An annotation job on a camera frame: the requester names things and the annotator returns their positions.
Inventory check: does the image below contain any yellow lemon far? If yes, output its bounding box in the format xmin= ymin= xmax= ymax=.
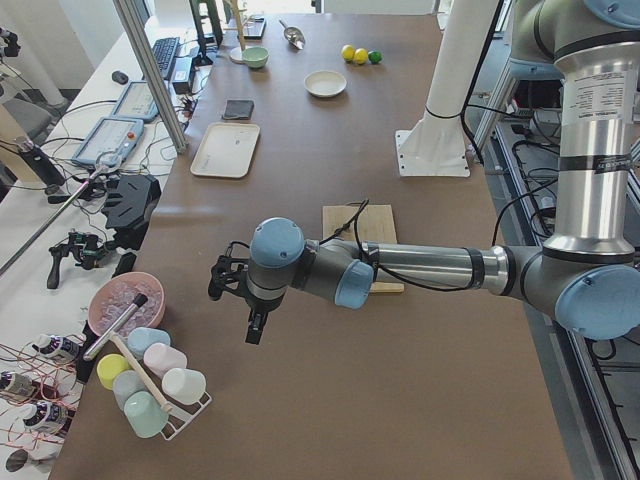
xmin=341 ymin=44 xmax=356 ymax=62

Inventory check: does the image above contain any teach pendant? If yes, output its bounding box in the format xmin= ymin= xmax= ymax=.
xmin=112 ymin=81 xmax=159 ymax=123
xmin=71 ymin=116 xmax=144 ymax=167

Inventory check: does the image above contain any aluminium frame post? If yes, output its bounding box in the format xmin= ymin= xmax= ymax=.
xmin=113 ymin=0 xmax=187 ymax=154

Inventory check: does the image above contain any white cup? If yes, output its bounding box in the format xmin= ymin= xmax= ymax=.
xmin=162 ymin=368 xmax=206 ymax=405

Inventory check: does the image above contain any cream round plate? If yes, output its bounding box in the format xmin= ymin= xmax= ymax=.
xmin=304 ymin=70 xmax=347 ymax=98

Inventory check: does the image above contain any grey cup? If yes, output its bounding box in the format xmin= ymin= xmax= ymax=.
xmin=112 ymin=370 xmax=146 ymax=411

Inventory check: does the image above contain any green lime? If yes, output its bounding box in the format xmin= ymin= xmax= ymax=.
xmin=368 ymin=50 xmax=383 ymax=64

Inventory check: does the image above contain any teach pendant near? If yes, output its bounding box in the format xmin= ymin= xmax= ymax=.
xmin=71 ymin=116 xmax=144 ymax=167

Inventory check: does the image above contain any pink cup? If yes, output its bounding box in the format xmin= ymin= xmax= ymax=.
xmin=143 ymin=342 xmax=188 ymax=378

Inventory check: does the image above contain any wooden glass stand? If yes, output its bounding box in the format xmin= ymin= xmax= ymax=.
xmin=223 ymin=0 xmax=246 ymax=65

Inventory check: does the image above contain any teach pendant far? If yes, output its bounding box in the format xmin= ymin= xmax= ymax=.
xmin=112 ymin=81 xmax=159 ymax=123

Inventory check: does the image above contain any wooden cutting board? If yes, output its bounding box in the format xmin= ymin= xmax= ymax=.
xmin=322 ymin=203 xmax=404 ymax=296

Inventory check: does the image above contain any black keyboard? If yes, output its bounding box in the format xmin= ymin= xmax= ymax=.
xmin=152 ymin=37 xmax=180 ymax=80

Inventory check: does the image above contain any blue cup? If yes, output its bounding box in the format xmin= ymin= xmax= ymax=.
xmin=126 ymin=327 xmax=171 ymax=360

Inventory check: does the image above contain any pink bowl with ice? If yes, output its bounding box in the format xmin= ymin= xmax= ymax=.
xmin=88 ymin=272 xmax=165 ymax=337

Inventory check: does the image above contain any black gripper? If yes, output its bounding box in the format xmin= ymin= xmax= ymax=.
xmin=245 ymin=287 xmax=284 ymax=345

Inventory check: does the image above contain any yellow lemon near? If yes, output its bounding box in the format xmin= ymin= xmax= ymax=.
xmin=352 ymin=48 xmax=369 ymax=65

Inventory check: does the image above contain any black computer mouse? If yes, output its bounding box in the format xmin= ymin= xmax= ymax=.
xmin=111 ymin=70 xmax=129 ymax=85

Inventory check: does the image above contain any green bowl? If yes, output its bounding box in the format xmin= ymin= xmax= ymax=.
xmin=242 ymin=46 xmax=269 ymax=69

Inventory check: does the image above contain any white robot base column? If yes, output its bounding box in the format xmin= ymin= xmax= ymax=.
xmin=395 ymin=0 xmax=501 ymax=177

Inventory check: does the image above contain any metal scoop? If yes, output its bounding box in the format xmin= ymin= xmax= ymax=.
xmin=279 ymin=19 xmax=306 ymax=50

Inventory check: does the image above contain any black plastic stand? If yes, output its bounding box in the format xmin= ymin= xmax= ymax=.
xmin=101 ymin=175 xmax=161 ymax=250

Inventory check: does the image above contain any yellow lemon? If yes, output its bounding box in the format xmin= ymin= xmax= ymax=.
xmin=341 ymin=44 xmax=356 ymax=62
xmin=352 ymin=48 xmax=369 ymax=65

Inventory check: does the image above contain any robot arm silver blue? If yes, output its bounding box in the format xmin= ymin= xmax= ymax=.
xmin=239 ymin=1 xmax=639 ymax=344

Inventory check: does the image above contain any white cup rack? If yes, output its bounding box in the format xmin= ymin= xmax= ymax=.
xmin=161 ymin=392 xmax=213 ymax=441

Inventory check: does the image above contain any cream rabbit tray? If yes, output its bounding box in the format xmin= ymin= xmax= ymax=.
xmin=190 ymin=122 xmax=260 ymax=179

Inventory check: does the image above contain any yellow cup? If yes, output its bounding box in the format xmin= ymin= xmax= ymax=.
xmin=96 ymin=353 xmax=131 ymax=391

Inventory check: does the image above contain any mint green cup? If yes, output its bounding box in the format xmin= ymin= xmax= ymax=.
xmin=123 ymin=391 xmax=169 ymax=438

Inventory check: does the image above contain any dark grey folded cloth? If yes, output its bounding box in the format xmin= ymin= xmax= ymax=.
xmin=221 ymin=99 xmax=254 ymax=120

